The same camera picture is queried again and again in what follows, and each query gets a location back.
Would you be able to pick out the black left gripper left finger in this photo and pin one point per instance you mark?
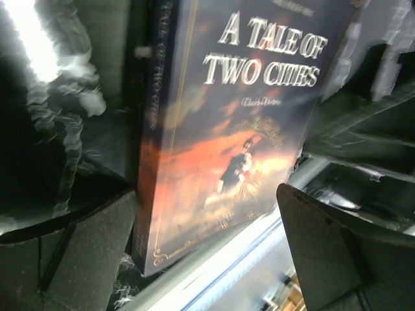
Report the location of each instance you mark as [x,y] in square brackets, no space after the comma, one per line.
[67,263]

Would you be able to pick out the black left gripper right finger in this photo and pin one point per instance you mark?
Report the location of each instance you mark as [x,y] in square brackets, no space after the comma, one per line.
[343,262]

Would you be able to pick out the dark Tale of Two Cities book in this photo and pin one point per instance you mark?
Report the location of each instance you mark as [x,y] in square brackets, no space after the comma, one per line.
[231,89]

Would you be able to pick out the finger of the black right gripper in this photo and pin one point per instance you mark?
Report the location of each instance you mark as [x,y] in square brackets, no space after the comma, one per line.
[353,104]

